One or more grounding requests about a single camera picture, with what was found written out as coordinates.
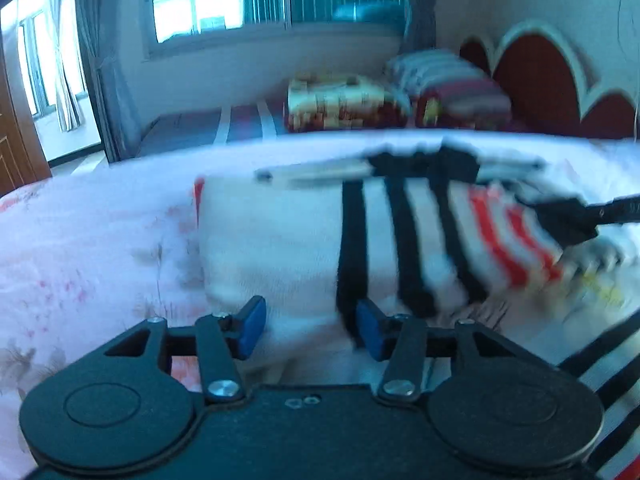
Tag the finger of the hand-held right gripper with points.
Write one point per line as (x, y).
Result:
(570, 217)

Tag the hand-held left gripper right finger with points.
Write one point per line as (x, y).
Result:
(369, 330)

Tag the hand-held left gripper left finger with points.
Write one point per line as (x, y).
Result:
(252, 327)

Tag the black white red striped sweater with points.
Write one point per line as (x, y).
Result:
(280, 240)

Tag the red headboard with white trim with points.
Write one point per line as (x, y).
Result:
(540, 75)

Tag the folded striped quilt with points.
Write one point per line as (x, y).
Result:
(450, 85)

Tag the floral bed sheet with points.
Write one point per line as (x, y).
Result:
(90, 240)

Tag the bed with striped sheet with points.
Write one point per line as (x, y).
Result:
(200, 127)

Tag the folded floral blanket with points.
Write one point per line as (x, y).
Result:
(340, 102)

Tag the grey curtain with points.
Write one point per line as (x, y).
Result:
(422, 5)
(107, 60)

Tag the teal bundle on windowsill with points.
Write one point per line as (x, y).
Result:
(367, 12)

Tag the brown wooden door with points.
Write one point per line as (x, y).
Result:
(17, 130)

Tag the white sheer curtain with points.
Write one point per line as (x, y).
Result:
(65, 60)

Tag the large window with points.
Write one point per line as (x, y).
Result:
(210, 0)

